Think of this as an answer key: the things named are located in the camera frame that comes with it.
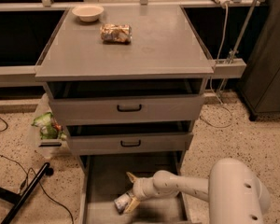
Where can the white bowl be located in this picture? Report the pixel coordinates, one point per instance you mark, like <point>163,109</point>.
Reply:
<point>89,13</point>

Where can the green chip bag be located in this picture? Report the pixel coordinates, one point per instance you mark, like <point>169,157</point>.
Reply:
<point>48,127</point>

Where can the top grey drawer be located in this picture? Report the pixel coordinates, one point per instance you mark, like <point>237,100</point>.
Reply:
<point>126,110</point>

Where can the clear plastic bin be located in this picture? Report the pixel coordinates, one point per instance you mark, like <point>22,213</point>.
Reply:
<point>47,148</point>

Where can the black stand leg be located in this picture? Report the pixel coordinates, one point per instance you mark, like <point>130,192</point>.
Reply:
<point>18,200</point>

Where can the middle grey drawer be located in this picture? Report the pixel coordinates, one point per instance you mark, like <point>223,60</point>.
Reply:
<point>129,143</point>

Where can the bottom grey drawer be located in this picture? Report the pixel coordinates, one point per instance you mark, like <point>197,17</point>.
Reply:
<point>107,179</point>

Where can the dark side cabinet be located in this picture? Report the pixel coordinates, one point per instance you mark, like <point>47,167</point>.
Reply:
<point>260,83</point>

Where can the grey drawer cabinet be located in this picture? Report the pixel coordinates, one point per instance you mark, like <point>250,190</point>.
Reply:
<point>163,59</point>

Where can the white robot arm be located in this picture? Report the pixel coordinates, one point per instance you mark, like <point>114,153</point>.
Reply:
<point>234,193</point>

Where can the slanted metal rod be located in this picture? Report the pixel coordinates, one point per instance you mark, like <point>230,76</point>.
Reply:
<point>234,51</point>

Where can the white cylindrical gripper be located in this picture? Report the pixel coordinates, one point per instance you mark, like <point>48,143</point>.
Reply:
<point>142,188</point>

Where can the grey metal rail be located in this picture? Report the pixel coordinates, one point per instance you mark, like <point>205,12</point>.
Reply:
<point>24,76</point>

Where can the grey drawer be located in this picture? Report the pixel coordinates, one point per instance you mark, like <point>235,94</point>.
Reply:
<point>129,143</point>
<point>107,179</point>
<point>126,110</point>

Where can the crumpled snack bag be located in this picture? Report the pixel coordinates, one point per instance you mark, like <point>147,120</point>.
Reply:
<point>116,33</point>

